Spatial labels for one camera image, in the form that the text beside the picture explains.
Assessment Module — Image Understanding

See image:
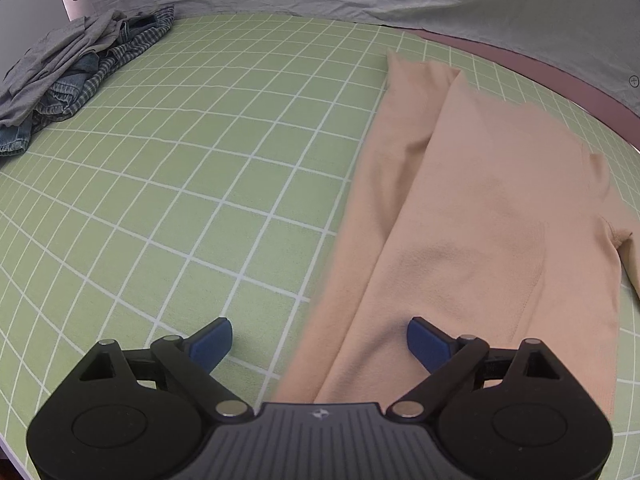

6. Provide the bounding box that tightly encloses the beige long-sleeve shirt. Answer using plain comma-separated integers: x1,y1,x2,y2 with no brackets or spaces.
272,48,640,422

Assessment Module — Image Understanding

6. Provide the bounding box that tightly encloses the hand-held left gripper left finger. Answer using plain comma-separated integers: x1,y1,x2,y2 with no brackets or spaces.
75,317,247,419

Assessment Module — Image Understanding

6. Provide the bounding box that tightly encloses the crumpled grey t-shirt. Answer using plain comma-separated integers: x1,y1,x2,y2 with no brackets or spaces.
0,9,127,129

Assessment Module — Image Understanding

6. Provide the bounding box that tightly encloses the blue checked shirt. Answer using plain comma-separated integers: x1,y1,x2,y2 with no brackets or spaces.
31,5,176,135

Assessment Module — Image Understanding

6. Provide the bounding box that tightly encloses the green grid mat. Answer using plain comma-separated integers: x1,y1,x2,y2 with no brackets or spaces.
0,14,640,480

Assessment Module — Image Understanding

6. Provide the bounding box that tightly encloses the pile of grey and denim clothes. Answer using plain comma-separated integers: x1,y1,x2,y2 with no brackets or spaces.
0,12,163,157

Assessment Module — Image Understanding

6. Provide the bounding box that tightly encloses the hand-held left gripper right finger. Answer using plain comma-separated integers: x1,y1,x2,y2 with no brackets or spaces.
387,316,567,419

